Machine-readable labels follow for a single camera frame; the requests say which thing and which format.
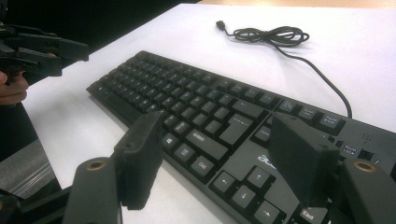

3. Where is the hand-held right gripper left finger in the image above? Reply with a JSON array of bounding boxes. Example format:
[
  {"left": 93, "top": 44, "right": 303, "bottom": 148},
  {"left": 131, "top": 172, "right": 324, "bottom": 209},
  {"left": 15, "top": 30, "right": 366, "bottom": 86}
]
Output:
[{"left": 113, "top": 111, "right": 164, "bottom": 211}]

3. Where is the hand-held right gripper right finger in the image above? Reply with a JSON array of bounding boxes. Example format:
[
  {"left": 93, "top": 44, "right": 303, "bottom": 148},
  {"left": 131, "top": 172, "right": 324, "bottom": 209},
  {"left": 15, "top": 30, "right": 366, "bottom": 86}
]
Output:
[{"left": 268, "top": 111, "right": 341, "bottom": 209}]

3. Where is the black computer keyboard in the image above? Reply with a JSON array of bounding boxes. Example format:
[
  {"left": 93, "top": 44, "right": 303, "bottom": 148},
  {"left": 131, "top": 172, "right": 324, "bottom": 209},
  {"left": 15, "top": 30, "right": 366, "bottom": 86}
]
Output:
[{"left": 86, "top": 49, "right": 396, "bottom": 224}]

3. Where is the metal floor rail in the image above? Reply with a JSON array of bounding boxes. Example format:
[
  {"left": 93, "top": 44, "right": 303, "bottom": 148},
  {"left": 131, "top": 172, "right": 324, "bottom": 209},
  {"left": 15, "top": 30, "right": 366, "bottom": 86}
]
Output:
[{"left": 0, "top": 139, "right": 60, "bottom": 199}]

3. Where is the black keyboard cable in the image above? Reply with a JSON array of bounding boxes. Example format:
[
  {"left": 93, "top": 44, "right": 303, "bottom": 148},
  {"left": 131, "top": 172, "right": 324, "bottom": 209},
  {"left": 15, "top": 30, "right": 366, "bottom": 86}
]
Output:
[{"left": 215, "top": 20, "right": 353, "bottom": 119}]

